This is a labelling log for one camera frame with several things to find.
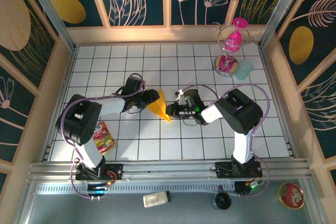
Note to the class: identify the teal plastic cup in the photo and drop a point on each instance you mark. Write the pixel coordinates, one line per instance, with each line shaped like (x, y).
(244, 70)

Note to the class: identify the black round cap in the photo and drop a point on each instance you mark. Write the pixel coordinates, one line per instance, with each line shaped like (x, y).
(221, 200)

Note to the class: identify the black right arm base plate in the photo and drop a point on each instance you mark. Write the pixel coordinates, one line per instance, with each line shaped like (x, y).
(223, 170)

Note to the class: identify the colourful snack bag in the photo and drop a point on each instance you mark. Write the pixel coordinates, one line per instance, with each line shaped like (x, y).
(106, 142)

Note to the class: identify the clear jar with black lid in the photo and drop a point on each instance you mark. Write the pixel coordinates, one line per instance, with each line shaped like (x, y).
(156, 199)

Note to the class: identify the red round tin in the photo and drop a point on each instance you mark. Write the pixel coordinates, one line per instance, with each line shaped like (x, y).
(291, 196)

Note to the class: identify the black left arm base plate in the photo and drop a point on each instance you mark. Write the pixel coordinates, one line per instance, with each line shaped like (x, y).
(115, 171)

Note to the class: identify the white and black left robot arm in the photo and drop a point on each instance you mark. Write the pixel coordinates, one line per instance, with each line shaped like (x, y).
(113, 104)

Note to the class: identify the yellow paper sheet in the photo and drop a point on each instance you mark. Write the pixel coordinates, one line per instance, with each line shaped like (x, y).
(161, 107)

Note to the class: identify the aluminium frame post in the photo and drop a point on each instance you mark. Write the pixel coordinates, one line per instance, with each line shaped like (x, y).
(51, 11)
(283, 11)

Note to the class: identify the aluminium mounting rail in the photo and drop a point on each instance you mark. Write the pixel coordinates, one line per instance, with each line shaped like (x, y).
(168, 170)

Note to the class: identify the pink wine glass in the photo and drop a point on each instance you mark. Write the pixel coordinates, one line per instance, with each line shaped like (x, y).
(233, 40)

